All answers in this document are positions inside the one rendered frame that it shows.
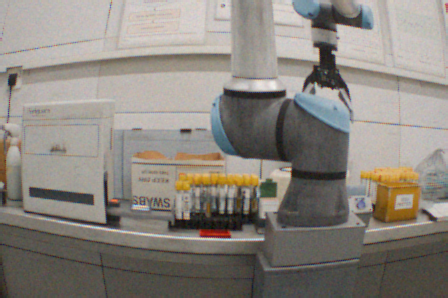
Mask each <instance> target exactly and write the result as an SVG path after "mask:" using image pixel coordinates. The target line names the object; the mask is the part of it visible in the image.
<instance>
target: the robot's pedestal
mask: <svg viewBox="0 0 448 298"><path fill-rule="evenodd" d="M255 258H256V263H255V275H254V289H253V294H252V298H351V295H352V292H353V287H354V282H355V277H356V274H357V269H358V264H359V261H360V260H359V259H357V258H353V259H347V260H341V261H334V262H332V261H329V262H321V263H314V264H305V265H296V266H276V267H271V265H270V264H269V261H268V259H267V257H266V256H265V254H264V253H257V255H256V257H255Z"/></svg>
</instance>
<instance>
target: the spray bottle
mask: <svg viewBox="0 0 448 298"><path fill-rule="evenodd" d="M1 130H2V131H4V130H5V131H6V132H5V133H4V136H3V145H4V155H6V153H7V157H6V179H7V191H8V192H7V195H8V198H9V199H11V200H14V201H19V200H20V201H22V199H23V196H22V181H21V175H22V168H21V156H20V152H19V149H18V147H17V146H16V145H17V144H18V139H17V138H16V137H18V136H19V126H18V125H16V124H11V123H7V124H4V125H1ZM8 136H10V137H11V138H10V144H11V145H10V147H9V150H8V152H7V145H6V137H8Z"/></svg>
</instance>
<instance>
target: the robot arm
mask: <svg viewBox="0 0 448 298"><path fill-rule="evenodd" d="M230 6H231V77H230V78H229V79H228V80H227V82H226V83H225V84H224V85H223V92H222V93H220V94H218V95H217V96H215V98H214V100H213V102H212V105H213V107H212V108H211V111H210V125H211V132H212V135H213V138H214V141H215V144H216V145H218V147H219V148H220V149H221V150H222V151H223V152H224V153H226V154H228V155H234V157H240V158H242V159H247V160H249V159H256V160H267V161H276V162H284V163H292V165H291V179H290V182H289V185H288V187H287V188H286V191H285V194H284V196H283V199H282V201H281V204H280V206H279V209H278V213H277V217H276V221H277V222H279V223H281V224H283V225H289V226H294V227H297V226H299V227H306V228H307V227H313V228H316V227H326V226H335V225H339V224H344V223H345V222H347V221H348V218H349V208H350V207H349V204H348V201H349V199H348V196H347V194H348V192H347V188H346V185H347V184H346V176H347V163H348V152H349V139H350V127H349V122H350V120H351V121H352V124H353V123H354V115H353V108H352V103H351V97H350V91H349V88H348V85H347V83H346V82H344V81H343V80H342V78H341V76H340V74H339V70H338V69H337V68H336V55H335V54H332V51H334V52H338V47H336V46H338V41H337V39H339V38H340V37H339V36H336V35H337V32H338V31H337V24H338V25H344V26H350V27H356V28H360V29H367V30H372V29H373V27H374V19H373V13H372V11H371V8H369V6H365V5H363V4H361V5H360V4H359V2H358V1H357V0H292V8H293V9H294V11H295V12H296V13H297V14H298V15H299V16H302V17H303V18H306V19H308V20H311V23H310V24H311V38H312V41H313V44H312V46H313V47H314V48H317V49H319V63H320V65H313V71H312V73H311V74H309V76H307V77H306V79H305V81H304V84H303V87H302V89H303V91H302V92H296V93H295V94H294V95H295V96H294V99H289V98H288V97H287V89H286V86H285V85H284V84H283V83H282V82H281V81H280V80H279V79H278V68H277V54H276V41H275V29H274V18H273V7H272V0H230ZM339 40H340V39H339ZM315 82H316V83H317V87H321V89H323V87H324V88H331V90H334V89H335V90H337V91H339V93H338V97H339V99H340V100H341V101H342V102H343V103H344V105H343V104H340V103H338V102H335V101H334V100H330V99H327V98H323V97H319V96H317V95H315V93H316V90H315Z"/></svg>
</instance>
